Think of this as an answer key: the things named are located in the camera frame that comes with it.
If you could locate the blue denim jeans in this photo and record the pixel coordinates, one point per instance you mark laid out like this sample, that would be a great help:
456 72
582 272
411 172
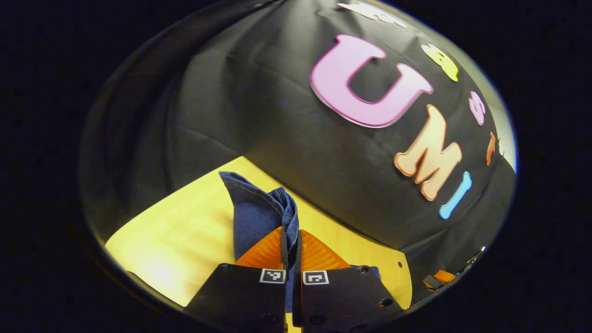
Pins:
259 217

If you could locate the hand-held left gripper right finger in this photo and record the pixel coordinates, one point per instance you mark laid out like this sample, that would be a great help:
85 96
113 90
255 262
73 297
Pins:
299 254

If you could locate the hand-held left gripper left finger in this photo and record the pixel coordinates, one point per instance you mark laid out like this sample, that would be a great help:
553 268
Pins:
284 254

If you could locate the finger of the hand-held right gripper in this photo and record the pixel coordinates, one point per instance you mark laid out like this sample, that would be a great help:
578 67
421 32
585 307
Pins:
441 277

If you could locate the black backdrop cloth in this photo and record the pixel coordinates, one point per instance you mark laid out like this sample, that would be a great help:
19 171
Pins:
277 115

